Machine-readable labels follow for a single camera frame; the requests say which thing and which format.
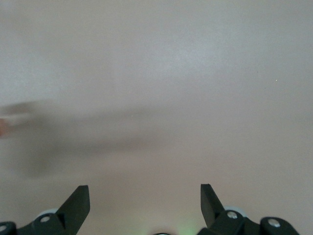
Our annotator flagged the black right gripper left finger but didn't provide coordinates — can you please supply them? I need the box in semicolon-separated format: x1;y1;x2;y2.
0;185;90;235

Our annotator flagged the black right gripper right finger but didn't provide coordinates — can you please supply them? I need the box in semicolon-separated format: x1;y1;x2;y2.
197;183;300;235

